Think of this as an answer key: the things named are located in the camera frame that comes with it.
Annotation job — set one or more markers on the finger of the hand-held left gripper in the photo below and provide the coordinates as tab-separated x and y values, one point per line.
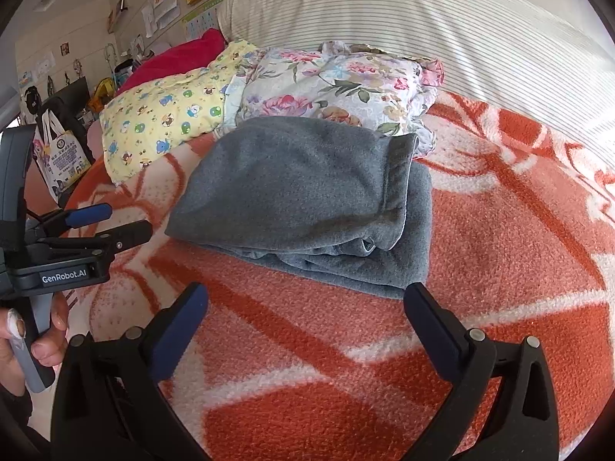
89	215
127	235

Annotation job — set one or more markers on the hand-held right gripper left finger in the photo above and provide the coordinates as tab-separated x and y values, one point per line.
180	336

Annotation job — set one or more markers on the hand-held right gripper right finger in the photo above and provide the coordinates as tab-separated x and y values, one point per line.
439	341

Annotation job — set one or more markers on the grey fleece blanket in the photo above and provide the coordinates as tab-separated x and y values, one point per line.
298	187

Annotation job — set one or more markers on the person's left forearm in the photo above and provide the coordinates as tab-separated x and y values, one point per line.
19	425

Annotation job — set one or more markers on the person's left hand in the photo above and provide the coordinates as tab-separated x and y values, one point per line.
50	350

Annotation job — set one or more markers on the printed tote bag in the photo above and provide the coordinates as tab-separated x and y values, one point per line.
62	153

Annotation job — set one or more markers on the yellow cartoon print pillow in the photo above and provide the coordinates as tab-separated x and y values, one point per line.
158	120

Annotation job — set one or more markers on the black monitor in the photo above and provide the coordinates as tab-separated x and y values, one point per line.
74	93

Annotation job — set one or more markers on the yellow toy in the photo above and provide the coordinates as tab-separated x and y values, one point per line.
103	91

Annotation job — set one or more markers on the orange white patterned blanket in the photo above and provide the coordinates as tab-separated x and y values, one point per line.
336	418

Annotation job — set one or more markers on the red blanket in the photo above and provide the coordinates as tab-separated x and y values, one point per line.
178	60

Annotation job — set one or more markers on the floral pillow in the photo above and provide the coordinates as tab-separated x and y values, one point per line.
336	81

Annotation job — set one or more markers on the white striped bedding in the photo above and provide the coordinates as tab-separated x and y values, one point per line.
432	9

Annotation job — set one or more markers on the white wall paper sheets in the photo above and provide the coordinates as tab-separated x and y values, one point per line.
161	14

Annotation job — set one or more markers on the green wall calendar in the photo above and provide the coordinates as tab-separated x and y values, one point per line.
202	21

